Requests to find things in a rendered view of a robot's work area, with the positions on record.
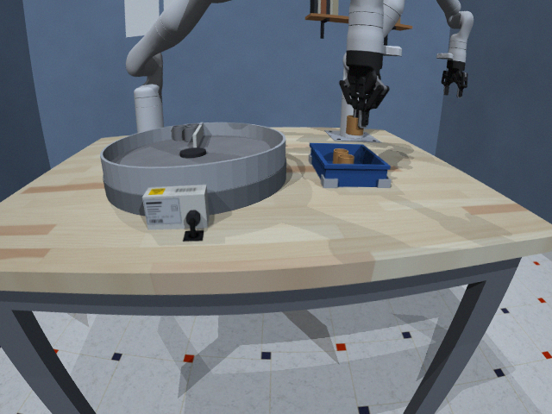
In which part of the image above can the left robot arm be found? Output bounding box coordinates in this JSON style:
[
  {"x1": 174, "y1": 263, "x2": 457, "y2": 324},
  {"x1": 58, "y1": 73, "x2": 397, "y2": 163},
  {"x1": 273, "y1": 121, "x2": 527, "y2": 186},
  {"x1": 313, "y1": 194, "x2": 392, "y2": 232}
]
[{"x1": 340, "y1": 0, "x2": 474, "y2": 139}]

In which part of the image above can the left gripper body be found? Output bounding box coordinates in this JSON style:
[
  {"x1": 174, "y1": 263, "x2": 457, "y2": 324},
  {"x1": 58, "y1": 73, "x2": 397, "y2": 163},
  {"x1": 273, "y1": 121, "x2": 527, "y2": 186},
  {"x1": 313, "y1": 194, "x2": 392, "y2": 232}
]
[{"x1": 447, "y1": 60, "x2": 466, "y2": 83}]

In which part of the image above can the blue open-top crate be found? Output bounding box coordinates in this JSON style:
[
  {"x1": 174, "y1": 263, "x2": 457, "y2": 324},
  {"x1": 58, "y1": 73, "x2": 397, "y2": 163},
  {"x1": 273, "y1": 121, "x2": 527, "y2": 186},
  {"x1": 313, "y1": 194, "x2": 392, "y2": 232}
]
[{"x1": 310, "y1": 143, "x2": 391, "y2": 187}]

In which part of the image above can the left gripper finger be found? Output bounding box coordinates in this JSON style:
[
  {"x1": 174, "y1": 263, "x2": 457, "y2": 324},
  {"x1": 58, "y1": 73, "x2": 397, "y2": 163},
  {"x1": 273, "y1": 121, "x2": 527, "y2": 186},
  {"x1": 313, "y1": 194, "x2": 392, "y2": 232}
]
[
  {"x1": 442, "y1": 71, "x2": 453, "y2": 95},
  {"x1": 452, "y1": 72, "x2": 468, "y2": 98}
]

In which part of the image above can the bronze bushing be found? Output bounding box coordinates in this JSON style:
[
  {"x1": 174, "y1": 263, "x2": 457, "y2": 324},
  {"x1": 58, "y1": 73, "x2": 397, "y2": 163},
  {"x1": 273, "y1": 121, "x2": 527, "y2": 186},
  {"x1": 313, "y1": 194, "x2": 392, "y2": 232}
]
[
  {"x1": 338, "y1": 154, "x2": 354, "y2": 164},
  {"x1": 346, "y1": 116, "x2": 364, "y2": 135},
  {"x1": 333, "y1": 148, "x2": 348, "y2": 164}
]

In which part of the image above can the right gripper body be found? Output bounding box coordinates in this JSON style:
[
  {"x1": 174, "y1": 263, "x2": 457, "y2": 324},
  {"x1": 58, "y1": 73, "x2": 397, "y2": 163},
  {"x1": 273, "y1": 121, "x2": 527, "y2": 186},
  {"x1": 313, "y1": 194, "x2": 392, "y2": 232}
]
[{"x1": 346, "y1": 50, "x2": 383, "y2": 94}]

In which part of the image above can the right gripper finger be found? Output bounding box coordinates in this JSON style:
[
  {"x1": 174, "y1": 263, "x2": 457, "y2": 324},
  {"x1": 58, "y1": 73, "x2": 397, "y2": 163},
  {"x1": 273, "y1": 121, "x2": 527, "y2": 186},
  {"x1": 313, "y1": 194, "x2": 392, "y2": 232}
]
[
  {"x1": 339, "y1": 76, "x2": 360, "y2": 118},
  {"x1": 358, "y1": 76, "x2": 390, "y2": 128}
]

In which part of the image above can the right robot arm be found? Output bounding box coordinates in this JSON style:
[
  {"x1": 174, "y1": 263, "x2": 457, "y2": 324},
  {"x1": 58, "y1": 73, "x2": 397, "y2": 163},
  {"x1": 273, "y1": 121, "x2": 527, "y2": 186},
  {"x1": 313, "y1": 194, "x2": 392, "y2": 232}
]
[{"x1": 126, "y1": 0, "x2": 402, "y2": 133}]

